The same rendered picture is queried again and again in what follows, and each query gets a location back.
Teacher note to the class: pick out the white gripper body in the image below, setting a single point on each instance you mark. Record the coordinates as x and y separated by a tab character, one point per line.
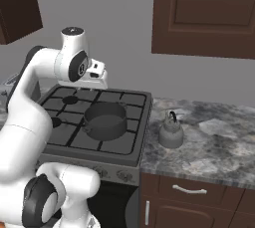
98	82

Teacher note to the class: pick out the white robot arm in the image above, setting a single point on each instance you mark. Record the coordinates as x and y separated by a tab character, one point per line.
23	132

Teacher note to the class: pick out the grey gas stove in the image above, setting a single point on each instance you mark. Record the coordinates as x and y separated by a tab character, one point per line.
109	150

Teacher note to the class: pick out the grey stove knob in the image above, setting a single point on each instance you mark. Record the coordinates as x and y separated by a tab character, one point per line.
125	175
101	172

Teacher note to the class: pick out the grey kettle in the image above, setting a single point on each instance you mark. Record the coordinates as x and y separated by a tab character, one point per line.
171	135

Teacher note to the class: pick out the dark grey cooking pot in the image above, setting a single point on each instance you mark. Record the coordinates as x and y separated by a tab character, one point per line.
105	124

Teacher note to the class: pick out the black oven door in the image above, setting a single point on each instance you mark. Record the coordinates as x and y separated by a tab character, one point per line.
116	205

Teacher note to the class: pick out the brown base cupboard door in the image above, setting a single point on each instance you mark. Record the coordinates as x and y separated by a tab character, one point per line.
186	215
245	212

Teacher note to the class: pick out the brown drawer front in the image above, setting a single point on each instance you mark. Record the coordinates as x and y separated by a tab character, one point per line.
219	193

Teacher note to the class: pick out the brown wall cupboard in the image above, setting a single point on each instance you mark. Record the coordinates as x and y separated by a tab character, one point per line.
16	16

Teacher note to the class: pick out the brown wall cupboard door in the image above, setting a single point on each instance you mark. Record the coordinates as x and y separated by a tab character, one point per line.
205	13

